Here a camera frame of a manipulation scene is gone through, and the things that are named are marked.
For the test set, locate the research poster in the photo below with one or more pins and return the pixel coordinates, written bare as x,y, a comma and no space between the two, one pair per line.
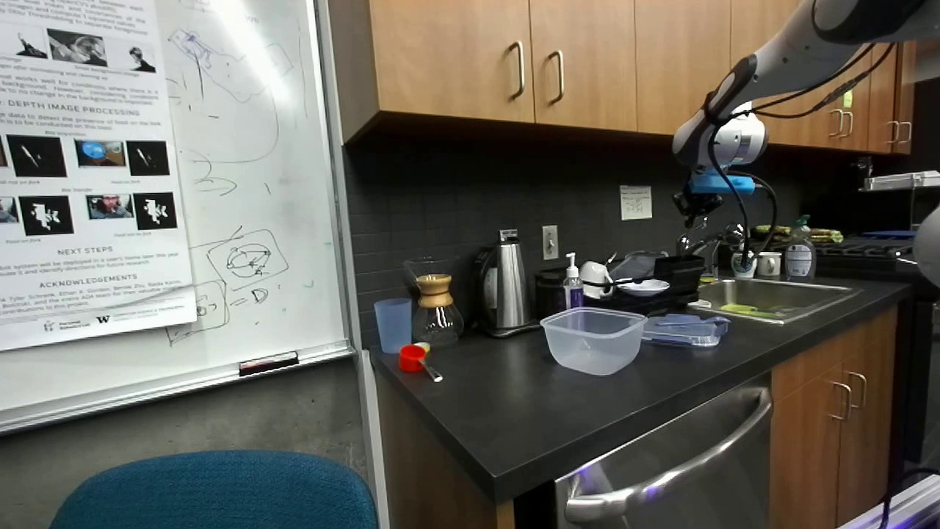
88,169

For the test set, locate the whiteboard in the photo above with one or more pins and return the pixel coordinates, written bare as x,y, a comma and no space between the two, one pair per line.
264,184

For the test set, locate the dish soap bottle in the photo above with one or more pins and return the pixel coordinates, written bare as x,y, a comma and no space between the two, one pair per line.
800,257

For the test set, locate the black stove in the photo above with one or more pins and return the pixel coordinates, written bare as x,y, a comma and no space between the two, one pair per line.
866,253

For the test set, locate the whiteboard eraser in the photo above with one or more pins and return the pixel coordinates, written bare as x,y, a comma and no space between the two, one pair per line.
268,362

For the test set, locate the steel dishwasher door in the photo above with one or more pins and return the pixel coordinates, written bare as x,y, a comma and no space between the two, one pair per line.
683,441

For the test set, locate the white mug with dark band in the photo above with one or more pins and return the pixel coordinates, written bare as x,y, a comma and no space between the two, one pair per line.
769,264

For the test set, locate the paper note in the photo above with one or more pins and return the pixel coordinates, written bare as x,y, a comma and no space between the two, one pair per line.
636,202

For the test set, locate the wooden lower cabinet door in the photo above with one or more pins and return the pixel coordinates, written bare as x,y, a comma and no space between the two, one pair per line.
804,448
874,441

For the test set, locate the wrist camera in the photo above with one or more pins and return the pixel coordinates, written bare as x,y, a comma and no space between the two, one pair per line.
723,183

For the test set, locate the red measuring scoop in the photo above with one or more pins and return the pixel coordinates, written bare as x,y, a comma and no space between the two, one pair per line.
411,358

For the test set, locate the blue plastic cup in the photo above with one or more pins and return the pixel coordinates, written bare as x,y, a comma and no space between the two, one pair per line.
393,325

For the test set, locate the steel sink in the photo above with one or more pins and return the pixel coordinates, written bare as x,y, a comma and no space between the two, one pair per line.
778,297

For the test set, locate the white cup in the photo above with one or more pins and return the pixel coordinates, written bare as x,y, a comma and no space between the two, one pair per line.
742,266

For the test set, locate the clear plastic container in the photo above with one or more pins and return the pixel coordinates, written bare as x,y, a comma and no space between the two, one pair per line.
593,342

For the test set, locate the blue office chair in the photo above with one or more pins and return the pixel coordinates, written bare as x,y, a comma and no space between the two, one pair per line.
220,492

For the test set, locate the wooden upper cabinet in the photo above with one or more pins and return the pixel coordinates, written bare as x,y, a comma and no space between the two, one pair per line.
455,66

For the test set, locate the yellow green sponge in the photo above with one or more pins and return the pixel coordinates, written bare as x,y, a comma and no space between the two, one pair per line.
742,308

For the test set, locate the pump bottle with purple label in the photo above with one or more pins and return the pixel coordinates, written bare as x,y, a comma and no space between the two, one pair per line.
573,288

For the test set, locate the glass coffee carafe wooden collar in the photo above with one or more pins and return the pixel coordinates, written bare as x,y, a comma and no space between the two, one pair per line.
436,312

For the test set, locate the steel electric kettle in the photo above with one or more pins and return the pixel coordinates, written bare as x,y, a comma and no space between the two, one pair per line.
507,286

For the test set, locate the white bowl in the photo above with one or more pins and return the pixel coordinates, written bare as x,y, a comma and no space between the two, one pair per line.
643,286

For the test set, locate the white shelf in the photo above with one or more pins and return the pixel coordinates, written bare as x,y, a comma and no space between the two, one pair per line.
899,181

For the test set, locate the wooden upper cabinet door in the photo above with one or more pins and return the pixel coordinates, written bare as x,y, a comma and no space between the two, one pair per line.
679,51
440,59
595,66

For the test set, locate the black canister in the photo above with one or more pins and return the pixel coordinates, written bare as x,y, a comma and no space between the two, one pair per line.
549,292

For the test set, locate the clear blue container lid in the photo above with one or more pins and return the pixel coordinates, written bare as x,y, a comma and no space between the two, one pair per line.
684,329

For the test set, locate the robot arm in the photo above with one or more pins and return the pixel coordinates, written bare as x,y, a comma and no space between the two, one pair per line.
789,51

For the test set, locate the chrome tap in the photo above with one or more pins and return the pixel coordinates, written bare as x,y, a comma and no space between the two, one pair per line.
709,242

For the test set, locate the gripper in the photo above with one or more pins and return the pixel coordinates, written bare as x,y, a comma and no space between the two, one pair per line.
696,203

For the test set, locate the wooden cabinet door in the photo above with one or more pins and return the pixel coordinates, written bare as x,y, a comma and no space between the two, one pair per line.
679,51
440,59
595,66
874,441
804,448

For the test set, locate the wall socket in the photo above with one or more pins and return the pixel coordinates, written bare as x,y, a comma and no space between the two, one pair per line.
550,242

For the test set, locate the black dish rack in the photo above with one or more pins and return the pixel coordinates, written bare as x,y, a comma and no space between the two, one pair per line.
664,283

